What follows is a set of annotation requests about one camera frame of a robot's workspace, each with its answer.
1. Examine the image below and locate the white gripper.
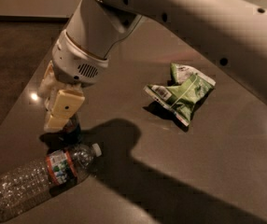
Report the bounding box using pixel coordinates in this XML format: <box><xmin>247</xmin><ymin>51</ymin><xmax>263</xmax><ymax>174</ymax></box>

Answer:
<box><xmin>37</xmin><ymin>30</ymin><xmax>108</xmax><ymax>133</ymax></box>

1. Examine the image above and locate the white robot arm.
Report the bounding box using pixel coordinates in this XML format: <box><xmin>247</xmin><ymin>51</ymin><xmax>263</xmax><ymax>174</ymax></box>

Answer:
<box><xmin>38</xmin><ymin>0</ymin><xmax>267</xmax><ymax>133</ymax></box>

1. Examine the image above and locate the clear plastic water bottle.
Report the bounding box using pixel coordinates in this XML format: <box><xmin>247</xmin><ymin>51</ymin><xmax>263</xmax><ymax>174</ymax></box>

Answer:
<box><xmin>0</xmin><ymin>144</ymin><xmax>102</xmax><ymax>223</ymax></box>

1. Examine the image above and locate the redbull can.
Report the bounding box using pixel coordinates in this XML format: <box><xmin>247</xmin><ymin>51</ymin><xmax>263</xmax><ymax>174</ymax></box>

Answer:
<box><xmin>62</xmin><ymin>114</ymin><xmax>81</xmax><ymax>145</ymax></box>

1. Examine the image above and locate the green chip bag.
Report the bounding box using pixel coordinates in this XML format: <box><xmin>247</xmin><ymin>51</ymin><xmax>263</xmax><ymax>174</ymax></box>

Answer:
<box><xmin>144</xmin><ymin>63</ymin><xmax>216</xmax><ymax>126</ymax></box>

